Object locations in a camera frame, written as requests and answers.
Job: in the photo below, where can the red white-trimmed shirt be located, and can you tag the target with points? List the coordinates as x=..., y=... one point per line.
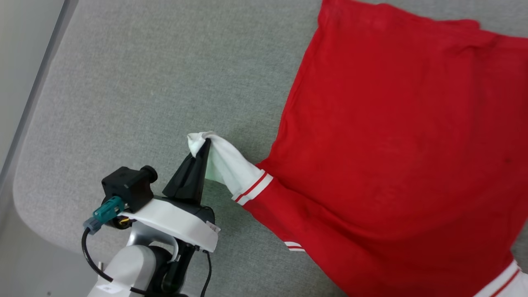
x=392, y=144

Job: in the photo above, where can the white left camera bracket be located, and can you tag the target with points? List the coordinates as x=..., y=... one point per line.
x=177, y=225

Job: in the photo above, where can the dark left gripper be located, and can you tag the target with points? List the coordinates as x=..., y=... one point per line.
x=198, y=212

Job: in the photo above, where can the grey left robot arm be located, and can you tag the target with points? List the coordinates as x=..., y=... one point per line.
x=128, y=268

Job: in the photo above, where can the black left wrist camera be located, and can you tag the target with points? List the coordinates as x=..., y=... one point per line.
x=128, y=187

